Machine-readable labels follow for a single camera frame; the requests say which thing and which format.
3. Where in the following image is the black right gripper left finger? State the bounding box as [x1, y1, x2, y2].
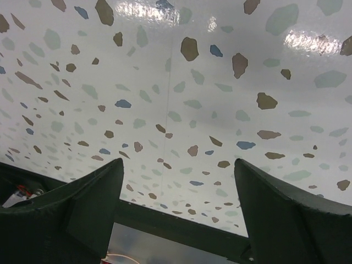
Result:
[1, 158, 124, 263]

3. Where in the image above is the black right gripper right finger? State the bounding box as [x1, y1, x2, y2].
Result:
[234, 158, 351, 263]

